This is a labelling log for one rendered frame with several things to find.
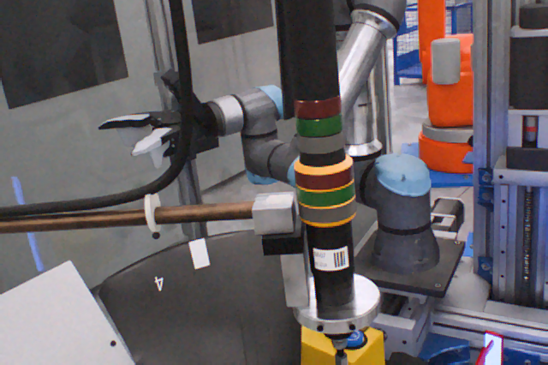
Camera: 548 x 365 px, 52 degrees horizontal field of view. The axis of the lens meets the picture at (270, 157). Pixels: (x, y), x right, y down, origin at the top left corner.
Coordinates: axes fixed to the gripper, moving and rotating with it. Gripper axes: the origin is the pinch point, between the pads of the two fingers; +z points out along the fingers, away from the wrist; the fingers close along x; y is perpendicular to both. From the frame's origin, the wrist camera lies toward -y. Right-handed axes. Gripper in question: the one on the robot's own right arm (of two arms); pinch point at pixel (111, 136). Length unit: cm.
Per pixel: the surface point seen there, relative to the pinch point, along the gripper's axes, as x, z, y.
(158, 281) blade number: -41.8, 11.4, -0.3
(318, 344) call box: -31, -19, 35
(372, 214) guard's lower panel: 25, -91, 63
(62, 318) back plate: -27.2, 19.3, 10.5
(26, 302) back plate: -24.9, 22.4, 7.8
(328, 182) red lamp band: -62, 6, -19
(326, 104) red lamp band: -61, 5, -24
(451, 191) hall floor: 128, -279, 165
